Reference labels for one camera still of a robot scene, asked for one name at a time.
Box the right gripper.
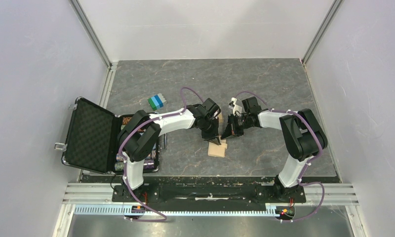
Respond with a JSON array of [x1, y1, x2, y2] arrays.
[[222, 113, 252, 140]]

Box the beige leather card holder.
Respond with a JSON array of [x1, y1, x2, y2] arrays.
[[207, 140, 228, 158]]

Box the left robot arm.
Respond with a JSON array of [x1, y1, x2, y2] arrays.
[[118, 104, 221, 201]]

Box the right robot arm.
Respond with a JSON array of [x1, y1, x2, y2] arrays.
[[221, 109, 328, 201]]

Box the green blue grey block stack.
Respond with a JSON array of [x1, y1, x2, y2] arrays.
[[148, 93, 167, 111]]

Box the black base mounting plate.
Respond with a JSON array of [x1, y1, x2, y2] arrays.
[[112, 181, 307, 204]]

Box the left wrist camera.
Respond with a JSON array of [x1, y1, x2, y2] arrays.
[[201, 98, 220, 119]]

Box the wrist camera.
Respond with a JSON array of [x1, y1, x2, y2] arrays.
[[201, 98, 220, 119], [229, 96, 262, 117]]

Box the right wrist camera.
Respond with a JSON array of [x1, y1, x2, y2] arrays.
[[229, 96, 262, 117]]

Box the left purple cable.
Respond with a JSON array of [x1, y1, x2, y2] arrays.
[[118, 87, 205, 222]]

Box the purple cable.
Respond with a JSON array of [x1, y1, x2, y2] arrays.
[[118, 87, 205, 222], [233, 91, 326, 223]]

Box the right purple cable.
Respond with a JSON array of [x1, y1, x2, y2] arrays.
[[233, 91, 326, 223]]

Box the white cable duct strip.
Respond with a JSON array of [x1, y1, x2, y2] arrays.
[[74, 204, 294, 217]]

